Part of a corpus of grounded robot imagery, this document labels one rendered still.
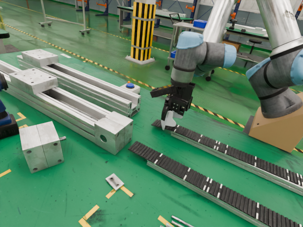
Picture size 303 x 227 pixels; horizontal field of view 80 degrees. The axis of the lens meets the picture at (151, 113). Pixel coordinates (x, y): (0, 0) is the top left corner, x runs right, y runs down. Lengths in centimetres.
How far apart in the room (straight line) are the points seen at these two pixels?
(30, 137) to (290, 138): 92
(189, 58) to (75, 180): 50
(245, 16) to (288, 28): 736
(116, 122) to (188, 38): 35
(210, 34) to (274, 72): 28
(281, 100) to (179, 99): 43
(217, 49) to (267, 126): 42
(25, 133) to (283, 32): 87
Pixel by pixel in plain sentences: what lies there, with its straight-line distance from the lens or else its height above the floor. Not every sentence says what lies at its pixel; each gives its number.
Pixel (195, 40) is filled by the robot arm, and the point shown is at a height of 116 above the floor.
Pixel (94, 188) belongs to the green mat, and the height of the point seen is 78.
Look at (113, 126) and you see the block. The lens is 61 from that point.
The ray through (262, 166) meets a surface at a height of 81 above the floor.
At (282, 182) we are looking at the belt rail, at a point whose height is 79.
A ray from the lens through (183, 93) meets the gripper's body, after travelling 64.
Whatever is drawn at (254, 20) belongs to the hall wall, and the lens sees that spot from 809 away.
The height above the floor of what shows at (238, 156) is 81.
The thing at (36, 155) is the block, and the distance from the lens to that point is 60.
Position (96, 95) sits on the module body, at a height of 84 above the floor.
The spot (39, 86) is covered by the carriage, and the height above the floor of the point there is 89.
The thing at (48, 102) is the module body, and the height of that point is 86.
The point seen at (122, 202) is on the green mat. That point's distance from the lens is 55.
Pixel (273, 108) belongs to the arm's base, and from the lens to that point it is 90.
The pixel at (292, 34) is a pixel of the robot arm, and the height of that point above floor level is 120.
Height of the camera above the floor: 125
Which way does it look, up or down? 33 degrees down
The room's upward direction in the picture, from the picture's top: 8 degrees clockwise
